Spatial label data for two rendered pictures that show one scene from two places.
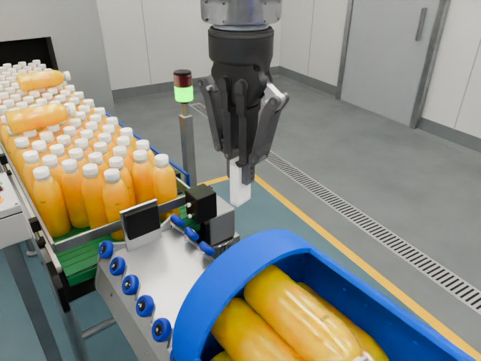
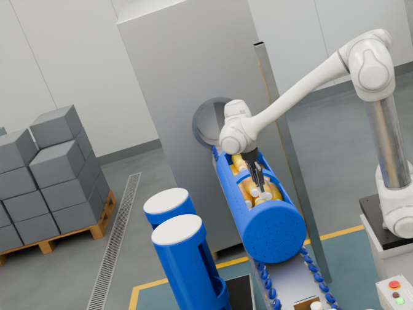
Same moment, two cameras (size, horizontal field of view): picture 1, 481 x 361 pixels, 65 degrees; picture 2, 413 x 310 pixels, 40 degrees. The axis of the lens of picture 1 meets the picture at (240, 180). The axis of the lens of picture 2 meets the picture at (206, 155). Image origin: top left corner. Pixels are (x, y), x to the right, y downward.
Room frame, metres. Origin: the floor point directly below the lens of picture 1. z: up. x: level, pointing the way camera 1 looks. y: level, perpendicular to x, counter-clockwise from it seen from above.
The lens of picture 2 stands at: (2.29, 1.17, 2.38)
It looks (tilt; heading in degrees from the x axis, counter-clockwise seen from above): 21 degrees down; 217
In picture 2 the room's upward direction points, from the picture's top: 19 degrees counter-clockwise
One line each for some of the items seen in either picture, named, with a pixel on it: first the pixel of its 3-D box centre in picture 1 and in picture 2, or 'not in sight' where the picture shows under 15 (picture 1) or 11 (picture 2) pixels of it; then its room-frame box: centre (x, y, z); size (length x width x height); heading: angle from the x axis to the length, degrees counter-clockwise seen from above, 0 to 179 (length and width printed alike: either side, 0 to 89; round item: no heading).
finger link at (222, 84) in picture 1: (232, 117); (257, 173); (0.47, 0.01, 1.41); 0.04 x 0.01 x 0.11; 140
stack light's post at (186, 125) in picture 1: (195, 235); not in sight; (1.32, 0.20, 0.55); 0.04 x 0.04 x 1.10; 37
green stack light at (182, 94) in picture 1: (183, 92); not in sight; (1.32, 0.20, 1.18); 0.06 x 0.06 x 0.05
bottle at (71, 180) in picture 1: (77, 195); not in sight; (0.94, 0.48, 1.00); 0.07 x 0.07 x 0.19
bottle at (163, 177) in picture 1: (164, 190); not in sight; (0.97, 0.23, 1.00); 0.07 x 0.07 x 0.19
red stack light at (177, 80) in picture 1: (182, 79); not in sight; (1.32, 0.20, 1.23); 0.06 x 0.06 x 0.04
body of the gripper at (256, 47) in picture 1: (240, 66); (251, 158); (0.46, 0.00, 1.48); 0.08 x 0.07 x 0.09; 50
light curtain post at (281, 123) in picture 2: not in sight; (295, 172); (-0.59, -0.39, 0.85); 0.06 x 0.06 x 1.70; 37
